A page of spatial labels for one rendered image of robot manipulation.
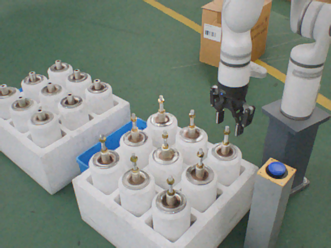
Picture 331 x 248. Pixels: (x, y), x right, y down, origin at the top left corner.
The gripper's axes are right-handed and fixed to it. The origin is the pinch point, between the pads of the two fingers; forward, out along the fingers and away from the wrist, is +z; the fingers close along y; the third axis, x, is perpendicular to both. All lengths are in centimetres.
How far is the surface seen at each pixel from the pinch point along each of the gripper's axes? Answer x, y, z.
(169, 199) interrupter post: -24.1, 5.0, 7.5
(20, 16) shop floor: 9, -212, 36
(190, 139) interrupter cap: -4.7, -10.4, 9.5
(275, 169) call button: -1.9, 17.4, 1.8
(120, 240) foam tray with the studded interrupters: -33.5, -5.9, 28.1
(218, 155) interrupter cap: -2.9, -0.1, 9.5
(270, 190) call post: -4.1, 18.7, 6.6
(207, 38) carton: 63, -76, 21
